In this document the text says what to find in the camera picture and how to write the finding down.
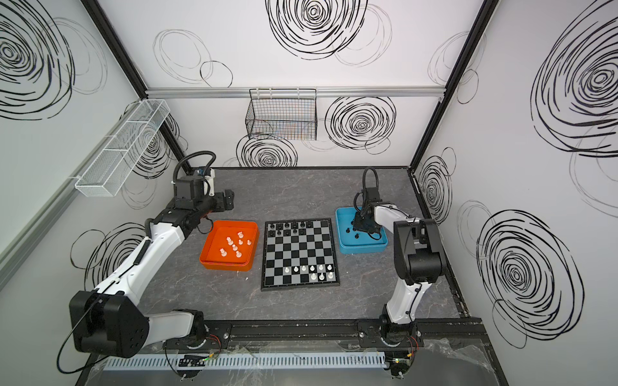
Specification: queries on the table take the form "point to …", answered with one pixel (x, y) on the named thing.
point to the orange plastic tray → (231, 245)
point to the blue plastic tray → (356, 242)
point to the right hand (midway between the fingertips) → (358, 225)
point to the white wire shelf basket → (109, 170)
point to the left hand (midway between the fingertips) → (223, 192)
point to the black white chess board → (298, 254)
